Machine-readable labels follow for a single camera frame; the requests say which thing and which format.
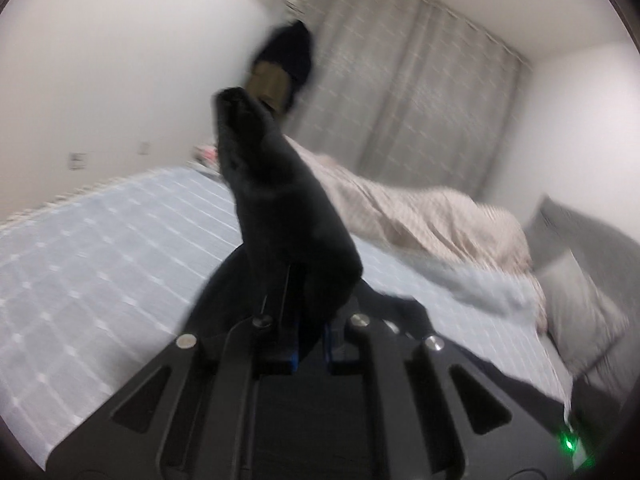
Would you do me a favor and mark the brown striped duvet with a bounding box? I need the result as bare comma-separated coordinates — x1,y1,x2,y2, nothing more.
288,140,548,334

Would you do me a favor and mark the white wall socket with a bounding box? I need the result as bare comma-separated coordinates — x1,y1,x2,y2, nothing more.
68,152,88,170

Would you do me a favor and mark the grey quilted headboard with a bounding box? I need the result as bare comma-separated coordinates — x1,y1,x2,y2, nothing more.
524,197,639,403

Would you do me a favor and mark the large black coat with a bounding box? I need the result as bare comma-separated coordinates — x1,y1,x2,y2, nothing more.
179,86,572,411

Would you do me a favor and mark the grey pillow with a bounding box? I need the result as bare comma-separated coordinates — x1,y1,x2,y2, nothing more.
536,250,629,377

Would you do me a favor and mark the white wall switch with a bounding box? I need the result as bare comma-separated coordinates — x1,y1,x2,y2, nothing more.
138,142,151,155

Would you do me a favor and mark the light blue grid bedspread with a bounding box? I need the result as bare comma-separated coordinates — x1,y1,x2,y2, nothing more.
1,167,570,464

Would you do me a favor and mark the grey star curtain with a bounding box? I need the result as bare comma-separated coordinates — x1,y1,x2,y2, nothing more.
285,0,530,198

